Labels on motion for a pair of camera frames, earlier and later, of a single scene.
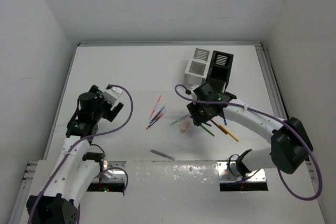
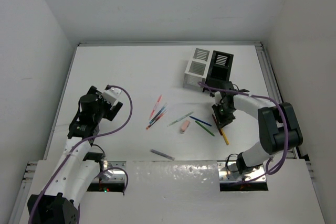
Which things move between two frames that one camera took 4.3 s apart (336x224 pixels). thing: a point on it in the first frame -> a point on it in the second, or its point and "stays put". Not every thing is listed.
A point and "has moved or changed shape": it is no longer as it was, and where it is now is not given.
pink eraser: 185,125 stays put
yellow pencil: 236,139 -> 224,136
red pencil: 218,126 has moved or changed shape
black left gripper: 100,97 stays put
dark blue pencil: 205,123 stays put
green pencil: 212,134 stays put
